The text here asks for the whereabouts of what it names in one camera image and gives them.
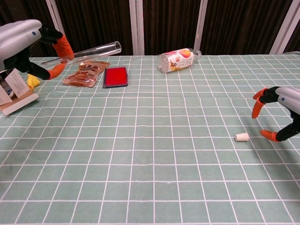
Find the clear bottle with mango label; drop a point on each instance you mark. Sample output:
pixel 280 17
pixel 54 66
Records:
pixel 178 61

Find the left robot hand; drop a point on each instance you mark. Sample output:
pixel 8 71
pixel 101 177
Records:
pixel 16 39

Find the red ink pad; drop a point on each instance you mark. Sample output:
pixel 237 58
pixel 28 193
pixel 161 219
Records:
pixel 115 77

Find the dark curtain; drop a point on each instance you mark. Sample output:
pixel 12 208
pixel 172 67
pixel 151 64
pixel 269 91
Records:
pixel 98 23

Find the white cardboard box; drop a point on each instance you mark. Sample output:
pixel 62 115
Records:
pixel 16 89

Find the brown spout pouch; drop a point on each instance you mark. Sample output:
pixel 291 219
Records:
pixel 84 73

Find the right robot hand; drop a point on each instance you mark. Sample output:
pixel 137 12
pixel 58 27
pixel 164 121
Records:
pixel 291 98

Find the white stopper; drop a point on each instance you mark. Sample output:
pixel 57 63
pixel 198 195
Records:
pixel 241 137

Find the yellow rubber toy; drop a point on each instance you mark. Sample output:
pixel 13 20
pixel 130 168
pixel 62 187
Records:
pixel 33 82

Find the white frame post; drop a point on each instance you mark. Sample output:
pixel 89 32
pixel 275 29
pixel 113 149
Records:
pixel 55 16
pixel 284 25
pixel 200 25
pixel 137 28

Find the transparent glass test tube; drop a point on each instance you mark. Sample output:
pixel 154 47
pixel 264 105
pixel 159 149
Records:
pixel 98 50

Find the green checked tablecloth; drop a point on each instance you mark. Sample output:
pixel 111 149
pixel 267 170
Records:
pixel 150 152

